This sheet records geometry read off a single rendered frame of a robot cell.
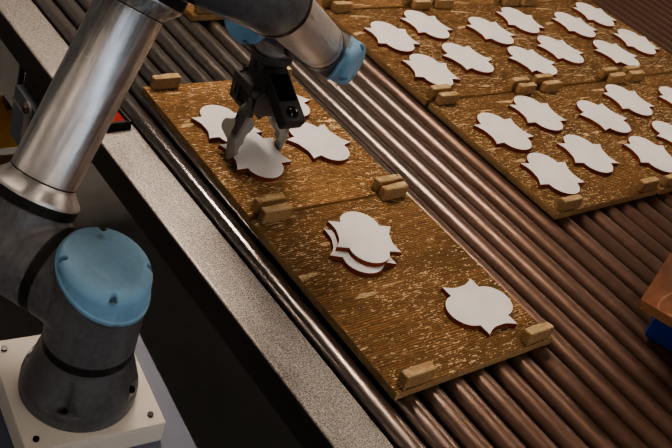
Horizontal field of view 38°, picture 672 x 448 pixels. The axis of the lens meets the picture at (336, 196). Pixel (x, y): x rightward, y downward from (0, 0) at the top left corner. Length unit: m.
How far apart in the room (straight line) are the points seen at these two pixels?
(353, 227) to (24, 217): 0.65
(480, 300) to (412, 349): 0.19
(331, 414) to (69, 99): 0.56
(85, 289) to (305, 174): 0.74
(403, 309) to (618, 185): 0.78
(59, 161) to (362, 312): 0.57
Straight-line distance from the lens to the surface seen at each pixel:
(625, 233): 2.10
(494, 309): 1.66
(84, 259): 1.19
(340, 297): 1.56
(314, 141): 1.90
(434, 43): 2.51
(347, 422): 1.41
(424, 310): 1.61
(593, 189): 2.16
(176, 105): 1.91
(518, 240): 1.92
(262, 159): 1.79
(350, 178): 1.85
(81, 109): 1.21
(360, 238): 1.67
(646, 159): 2.37
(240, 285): 1.56
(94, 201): 3.18
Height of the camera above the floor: 1.91
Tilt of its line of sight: 33 degrees down
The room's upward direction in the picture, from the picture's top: 20 degrees clockwise
